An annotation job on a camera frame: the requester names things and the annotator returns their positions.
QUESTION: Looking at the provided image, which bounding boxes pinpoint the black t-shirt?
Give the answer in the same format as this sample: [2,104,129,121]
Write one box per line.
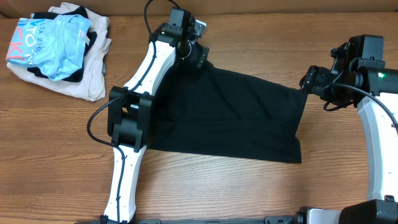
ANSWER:
[149,62,307,163]

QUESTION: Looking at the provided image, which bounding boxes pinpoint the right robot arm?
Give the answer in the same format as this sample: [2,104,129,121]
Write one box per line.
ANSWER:
[287,34,397,223]

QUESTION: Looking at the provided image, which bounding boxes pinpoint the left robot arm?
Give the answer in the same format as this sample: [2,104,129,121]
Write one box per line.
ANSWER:
[98,7,209,223]

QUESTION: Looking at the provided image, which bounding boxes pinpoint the black folded garment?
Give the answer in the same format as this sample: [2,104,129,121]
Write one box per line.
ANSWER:
[27,6,97,83]

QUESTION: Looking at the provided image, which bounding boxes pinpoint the beige folded garment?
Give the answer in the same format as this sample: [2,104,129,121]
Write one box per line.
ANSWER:
[7,9,111,101]

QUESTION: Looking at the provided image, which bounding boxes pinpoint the light blue printed shirt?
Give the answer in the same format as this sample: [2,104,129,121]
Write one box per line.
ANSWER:
[6,14,91,81]

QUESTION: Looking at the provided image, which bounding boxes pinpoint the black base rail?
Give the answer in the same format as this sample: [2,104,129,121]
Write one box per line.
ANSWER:
[133,215,297,224]

